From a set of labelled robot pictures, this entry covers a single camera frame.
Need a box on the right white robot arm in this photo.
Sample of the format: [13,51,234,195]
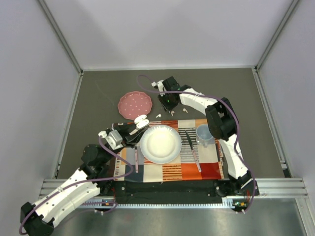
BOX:
[152,77,256,195]

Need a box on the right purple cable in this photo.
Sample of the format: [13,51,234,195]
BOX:
[136,74,256,214]

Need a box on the white earbud charging case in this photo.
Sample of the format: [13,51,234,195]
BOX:
[134,115,149,130]

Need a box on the pink polka dot plate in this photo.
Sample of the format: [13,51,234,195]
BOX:
[118,91,153,120]

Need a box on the grey slotted cable duct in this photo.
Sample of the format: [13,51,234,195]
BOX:
[79,197,248,211]

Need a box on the pink handled knife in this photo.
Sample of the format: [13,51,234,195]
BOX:
[185,130,202,172]

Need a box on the light blue mug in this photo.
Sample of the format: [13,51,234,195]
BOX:
[196,124,215,148]

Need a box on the orange patterned placemat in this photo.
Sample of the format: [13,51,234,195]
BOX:
[110,119,225,182]

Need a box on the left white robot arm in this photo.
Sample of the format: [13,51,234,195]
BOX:
[19,118,149,236]

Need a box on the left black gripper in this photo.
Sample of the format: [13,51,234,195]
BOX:
[102,119,149,163]

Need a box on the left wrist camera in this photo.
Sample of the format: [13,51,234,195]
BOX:
[98,130,124,150]

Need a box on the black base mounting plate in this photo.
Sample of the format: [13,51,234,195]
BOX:
[99,180,259,204]

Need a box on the white ceramic plate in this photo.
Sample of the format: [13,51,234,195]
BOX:
[140,125,182,164]

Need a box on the aluminium frame rail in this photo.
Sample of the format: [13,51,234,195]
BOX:
[36,0,84,74]

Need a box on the purple cable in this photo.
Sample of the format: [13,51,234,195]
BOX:
[136,74,256,214]
[18,136,135,234]

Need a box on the pink handled fork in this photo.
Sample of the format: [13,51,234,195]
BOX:
[134,147,139,173]

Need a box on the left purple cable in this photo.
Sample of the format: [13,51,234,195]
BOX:
[18,136,135,234]

